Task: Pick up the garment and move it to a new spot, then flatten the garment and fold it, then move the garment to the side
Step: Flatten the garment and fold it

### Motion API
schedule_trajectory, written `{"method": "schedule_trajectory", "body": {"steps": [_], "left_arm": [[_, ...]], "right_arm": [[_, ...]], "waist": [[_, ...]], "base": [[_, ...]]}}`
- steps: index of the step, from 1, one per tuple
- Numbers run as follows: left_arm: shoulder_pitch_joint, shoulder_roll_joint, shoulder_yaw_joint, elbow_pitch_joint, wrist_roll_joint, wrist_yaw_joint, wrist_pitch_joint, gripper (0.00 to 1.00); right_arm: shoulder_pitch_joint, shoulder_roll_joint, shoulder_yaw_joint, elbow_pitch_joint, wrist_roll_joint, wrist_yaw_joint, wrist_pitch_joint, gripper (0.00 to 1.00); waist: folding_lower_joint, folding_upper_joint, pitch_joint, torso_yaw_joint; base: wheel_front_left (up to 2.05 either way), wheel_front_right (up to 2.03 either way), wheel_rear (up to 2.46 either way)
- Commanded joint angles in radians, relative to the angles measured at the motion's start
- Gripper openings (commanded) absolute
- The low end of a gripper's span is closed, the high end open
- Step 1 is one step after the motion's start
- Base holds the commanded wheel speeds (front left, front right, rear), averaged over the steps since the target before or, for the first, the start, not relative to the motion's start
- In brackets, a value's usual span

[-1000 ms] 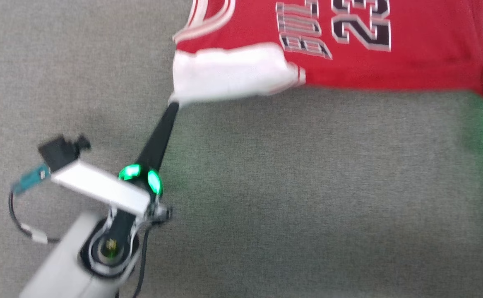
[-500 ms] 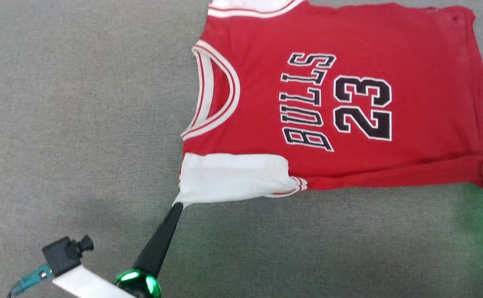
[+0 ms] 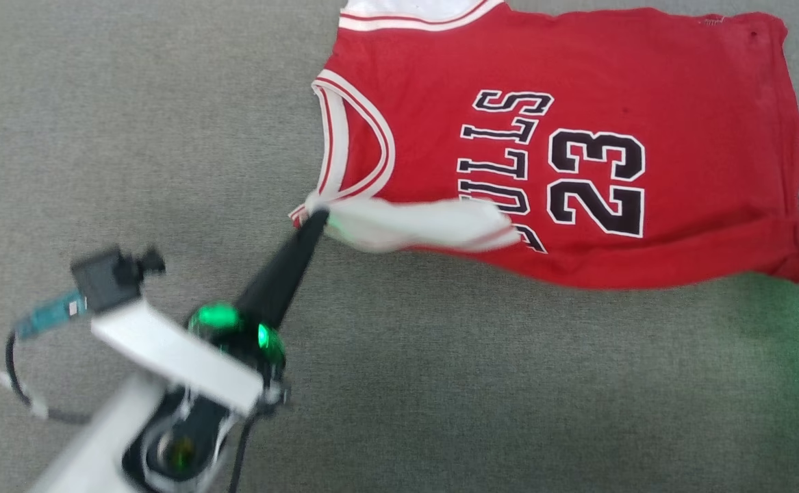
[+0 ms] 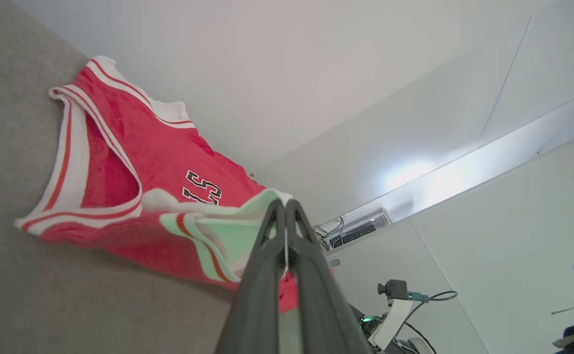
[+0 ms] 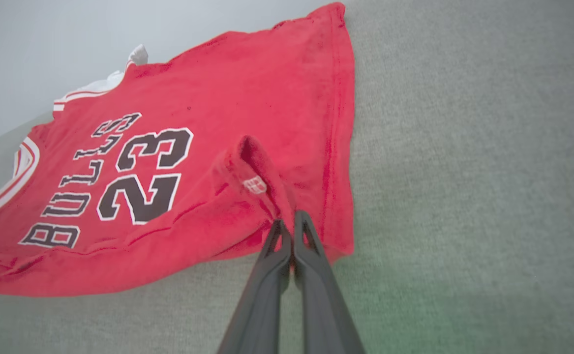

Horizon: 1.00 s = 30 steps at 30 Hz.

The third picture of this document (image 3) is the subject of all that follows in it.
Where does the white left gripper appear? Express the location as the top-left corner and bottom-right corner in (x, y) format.
(91, 211), (330, 491)

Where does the red white basketball jersey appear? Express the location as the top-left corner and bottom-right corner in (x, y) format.
(290, 0), (799, 290)

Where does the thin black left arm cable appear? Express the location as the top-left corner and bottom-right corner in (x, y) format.
(4, 329), (92, 425)

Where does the teal left camera plug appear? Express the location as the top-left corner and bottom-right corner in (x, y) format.
(16, 291), (88, 340)

